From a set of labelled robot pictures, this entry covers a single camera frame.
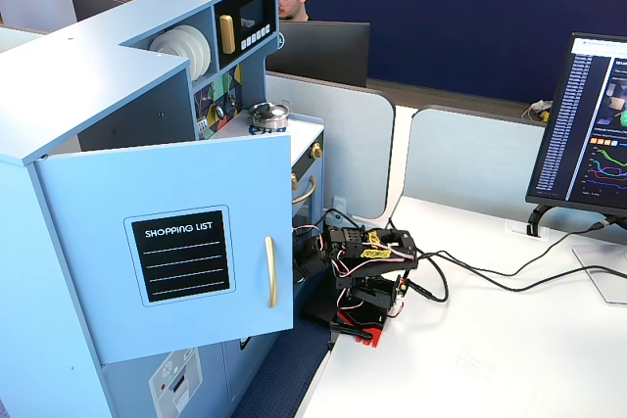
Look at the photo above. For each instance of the blue shopping list cabinet door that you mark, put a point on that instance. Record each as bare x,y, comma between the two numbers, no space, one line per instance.
98,183

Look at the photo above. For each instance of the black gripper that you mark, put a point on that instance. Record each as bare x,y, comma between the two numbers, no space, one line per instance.
308,255

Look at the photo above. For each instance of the light blue toy kitchen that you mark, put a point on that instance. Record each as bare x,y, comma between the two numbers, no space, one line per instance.
73,109

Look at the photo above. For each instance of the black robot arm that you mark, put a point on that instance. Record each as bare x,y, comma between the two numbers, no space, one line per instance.
379,273

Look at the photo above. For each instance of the red and black robot base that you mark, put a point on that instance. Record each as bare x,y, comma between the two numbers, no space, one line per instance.
365,327

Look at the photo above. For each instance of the silver monitor stand base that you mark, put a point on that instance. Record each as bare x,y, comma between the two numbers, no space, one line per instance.
605,271

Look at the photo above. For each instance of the black monitor seen from behind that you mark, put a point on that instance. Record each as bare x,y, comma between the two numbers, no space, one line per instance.
323,53

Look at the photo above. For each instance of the white wall socket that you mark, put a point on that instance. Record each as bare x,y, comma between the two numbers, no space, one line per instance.
339,204

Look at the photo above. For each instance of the dark grey monitor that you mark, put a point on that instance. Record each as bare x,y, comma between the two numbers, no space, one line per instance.
90,4

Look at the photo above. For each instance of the computer monitor with lit screen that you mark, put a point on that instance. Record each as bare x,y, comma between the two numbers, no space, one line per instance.
583,119

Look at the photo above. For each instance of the yellow and white object pile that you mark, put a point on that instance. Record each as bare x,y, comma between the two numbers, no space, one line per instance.
541,112

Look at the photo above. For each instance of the white toy plate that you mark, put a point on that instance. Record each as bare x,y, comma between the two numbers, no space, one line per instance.
171,41
200,48
207,53

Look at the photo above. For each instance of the grey desk divider panel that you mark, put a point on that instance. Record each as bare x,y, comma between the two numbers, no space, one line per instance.
470,153
352,144

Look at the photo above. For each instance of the silver toy pot with lid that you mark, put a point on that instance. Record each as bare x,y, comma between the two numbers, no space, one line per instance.
269,114

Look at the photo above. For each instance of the gold stove knob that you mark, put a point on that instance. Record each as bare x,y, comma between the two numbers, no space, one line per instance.
316,149

